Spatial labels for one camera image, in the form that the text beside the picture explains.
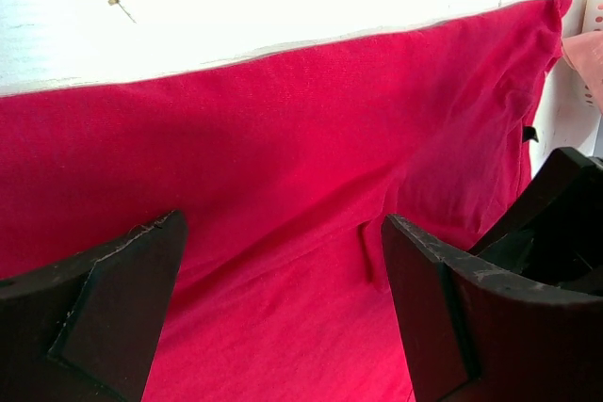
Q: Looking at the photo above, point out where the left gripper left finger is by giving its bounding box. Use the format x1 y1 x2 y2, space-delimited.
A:
1 211 187 401

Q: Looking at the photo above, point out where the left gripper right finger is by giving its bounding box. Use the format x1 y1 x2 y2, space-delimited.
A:
382 215 602 401

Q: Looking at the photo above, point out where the red t shirt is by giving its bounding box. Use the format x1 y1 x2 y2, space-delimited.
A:
1 0 572 401

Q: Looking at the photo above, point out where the salmon t shirt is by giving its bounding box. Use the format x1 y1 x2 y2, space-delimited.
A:
562 30 602 110

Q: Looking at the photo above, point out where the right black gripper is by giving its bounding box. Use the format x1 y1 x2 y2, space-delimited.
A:
470 147 602 287

